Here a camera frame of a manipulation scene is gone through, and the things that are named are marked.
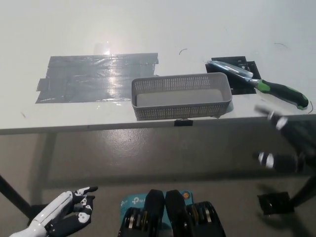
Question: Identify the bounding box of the grey perforated plastic basket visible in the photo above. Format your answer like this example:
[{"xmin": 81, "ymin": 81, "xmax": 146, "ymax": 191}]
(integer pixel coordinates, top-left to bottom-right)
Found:
[{"xmin": 131, "ymin": 72, "xmax": 233, "ymax": 121}]

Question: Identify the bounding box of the grey duct tape patch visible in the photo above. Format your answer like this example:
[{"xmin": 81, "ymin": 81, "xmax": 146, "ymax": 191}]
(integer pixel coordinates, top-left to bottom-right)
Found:
[{"xmin": 35, "ymin": 52, "xmax": 159, "ymax": 104}]

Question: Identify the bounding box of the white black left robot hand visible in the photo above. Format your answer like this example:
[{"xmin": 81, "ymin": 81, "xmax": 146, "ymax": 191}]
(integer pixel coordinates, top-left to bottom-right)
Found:
[{"xmin": 31, "ymin": 186, "xmax": 99, "ymax": 236}]

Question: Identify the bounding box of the small black tape strip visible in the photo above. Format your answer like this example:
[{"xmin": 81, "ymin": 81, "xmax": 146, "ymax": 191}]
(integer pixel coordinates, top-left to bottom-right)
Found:
[{"xmin": 174, "ymin": 118, "xmax": 194, "ymax": 127}]

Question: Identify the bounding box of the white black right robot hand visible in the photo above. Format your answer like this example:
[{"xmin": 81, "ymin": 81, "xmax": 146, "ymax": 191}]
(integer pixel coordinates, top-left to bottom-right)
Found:
[{"xmin": 252, "ymin": 105, "xmax": 316, "ymax": 173}]

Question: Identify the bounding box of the garden trowel green black handle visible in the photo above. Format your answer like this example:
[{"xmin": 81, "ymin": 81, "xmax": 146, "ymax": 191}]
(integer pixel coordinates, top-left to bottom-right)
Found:
[{"xmin": 208, "ymin": 60, "xmax": 309, "ymax": 111}]

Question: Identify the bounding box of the black tape patch on desk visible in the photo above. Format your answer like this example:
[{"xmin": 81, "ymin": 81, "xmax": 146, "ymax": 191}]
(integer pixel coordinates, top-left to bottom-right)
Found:
[{"xmin": 205, "ymin": 56, "xmax": 261, "ymax": 95}]

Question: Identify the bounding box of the black table leg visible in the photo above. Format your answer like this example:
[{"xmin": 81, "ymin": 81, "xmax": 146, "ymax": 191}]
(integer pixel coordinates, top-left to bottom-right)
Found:
[
  {"xmin": 0, "ymin": 174, "xmax": 34, "ymax": 220},
  {"xmin": 290, "ymin": 172, "xmax": 316, "ymax": 207}
]

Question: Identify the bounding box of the teal tp-link box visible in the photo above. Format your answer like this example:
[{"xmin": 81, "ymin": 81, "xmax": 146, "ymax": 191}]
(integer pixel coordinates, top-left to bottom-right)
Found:
[{"xmin": 120, "ymin": 189, "xmax": 196, "ymax": 223}]

